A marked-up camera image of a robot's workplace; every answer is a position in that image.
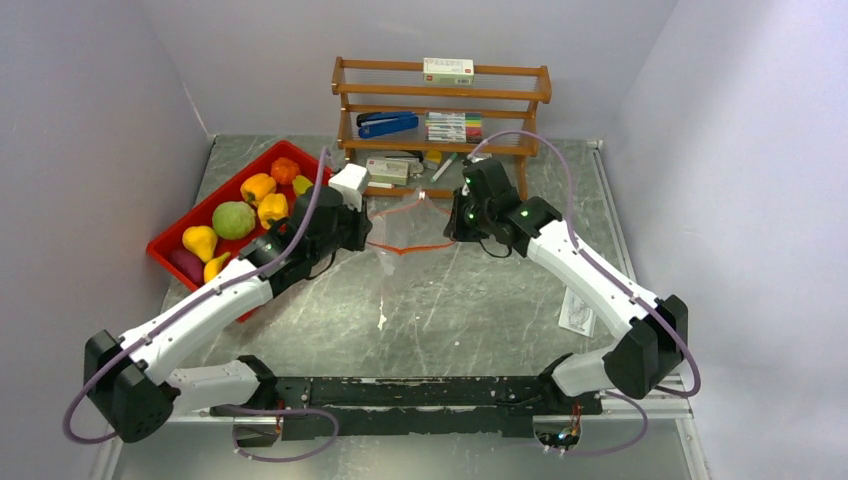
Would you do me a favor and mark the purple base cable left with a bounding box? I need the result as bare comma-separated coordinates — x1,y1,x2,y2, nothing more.
211,404,340,464

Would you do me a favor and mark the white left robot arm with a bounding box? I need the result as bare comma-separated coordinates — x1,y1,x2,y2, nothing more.
72,181,371,443

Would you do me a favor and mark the yellow green mango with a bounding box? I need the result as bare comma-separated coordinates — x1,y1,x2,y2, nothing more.
291,175,314,197

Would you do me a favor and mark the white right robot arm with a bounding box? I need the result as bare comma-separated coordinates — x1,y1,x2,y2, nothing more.
444,159,688,414

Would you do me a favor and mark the yellow banana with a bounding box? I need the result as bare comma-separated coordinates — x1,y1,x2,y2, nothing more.
202,252,231,284

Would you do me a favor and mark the wooden three-tier shelf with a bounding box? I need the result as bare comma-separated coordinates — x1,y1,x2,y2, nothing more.
331,57,552,199

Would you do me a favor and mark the white box on top shelf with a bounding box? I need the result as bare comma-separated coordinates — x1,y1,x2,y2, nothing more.
422,57,475,86

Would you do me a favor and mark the red plastic tray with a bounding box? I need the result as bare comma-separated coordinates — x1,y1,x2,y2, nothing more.
147,140,319,292

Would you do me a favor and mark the white staples box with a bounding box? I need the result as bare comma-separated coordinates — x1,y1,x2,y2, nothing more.
365,157,409,186

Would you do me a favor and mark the orange red pepper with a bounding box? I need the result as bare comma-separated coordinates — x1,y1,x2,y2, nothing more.
269,157,301,186

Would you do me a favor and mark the blue stapler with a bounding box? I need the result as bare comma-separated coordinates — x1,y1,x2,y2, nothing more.
355,111,419,139

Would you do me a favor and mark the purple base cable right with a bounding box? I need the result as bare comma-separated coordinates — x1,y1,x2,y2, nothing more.
543,389,649,460

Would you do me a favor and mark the yellow pear squash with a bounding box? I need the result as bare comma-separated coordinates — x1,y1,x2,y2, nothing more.
182,225,218,263

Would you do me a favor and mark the clear zip top bag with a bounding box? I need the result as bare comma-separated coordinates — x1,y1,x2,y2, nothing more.
366,189,455,277

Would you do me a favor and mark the purple eggplant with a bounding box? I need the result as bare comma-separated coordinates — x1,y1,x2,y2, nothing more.
167,249,205,286

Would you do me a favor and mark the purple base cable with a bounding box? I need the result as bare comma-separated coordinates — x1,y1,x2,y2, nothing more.
211,404,340,464
543,389,649,460

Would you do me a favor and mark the green white marker pen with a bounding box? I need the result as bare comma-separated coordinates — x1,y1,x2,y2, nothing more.
430,152,457,183

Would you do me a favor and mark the yellow orange bell pepper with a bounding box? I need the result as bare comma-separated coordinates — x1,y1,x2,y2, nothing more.
240,173,277,207

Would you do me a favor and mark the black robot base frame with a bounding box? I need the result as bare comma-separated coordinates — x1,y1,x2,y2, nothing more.
237,355,602,446

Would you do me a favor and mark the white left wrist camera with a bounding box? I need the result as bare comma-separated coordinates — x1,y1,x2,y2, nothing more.
328,163,370,211

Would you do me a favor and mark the pack of coloured markers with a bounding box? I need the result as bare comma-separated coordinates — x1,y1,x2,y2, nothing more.
425,111,483,144

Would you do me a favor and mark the green round cabbage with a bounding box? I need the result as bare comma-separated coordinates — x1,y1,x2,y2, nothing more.
212,201,256,240

